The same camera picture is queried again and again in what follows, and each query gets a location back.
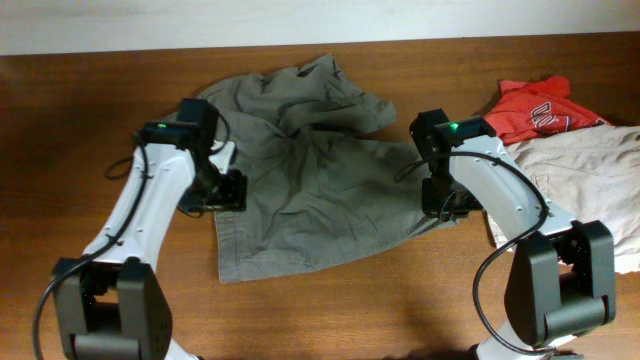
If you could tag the red t-shirt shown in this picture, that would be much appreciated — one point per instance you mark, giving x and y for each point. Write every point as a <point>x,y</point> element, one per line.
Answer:
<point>528,110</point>

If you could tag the beige shorts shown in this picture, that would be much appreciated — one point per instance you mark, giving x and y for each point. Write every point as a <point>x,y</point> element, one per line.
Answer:
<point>592,173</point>

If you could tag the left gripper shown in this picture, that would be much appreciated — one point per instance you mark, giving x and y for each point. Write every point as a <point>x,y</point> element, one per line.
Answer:
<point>233,196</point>

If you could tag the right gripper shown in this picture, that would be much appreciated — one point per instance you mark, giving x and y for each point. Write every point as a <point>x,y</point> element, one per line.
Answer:
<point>432,206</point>

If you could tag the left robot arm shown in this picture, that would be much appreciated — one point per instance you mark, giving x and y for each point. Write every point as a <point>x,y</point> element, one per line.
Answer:
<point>108,302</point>

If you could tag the grey-green shorts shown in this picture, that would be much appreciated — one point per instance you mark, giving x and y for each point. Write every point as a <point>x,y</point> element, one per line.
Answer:
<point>321,191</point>

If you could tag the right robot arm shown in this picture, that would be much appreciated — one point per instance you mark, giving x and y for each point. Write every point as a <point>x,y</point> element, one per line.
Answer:
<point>561,285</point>

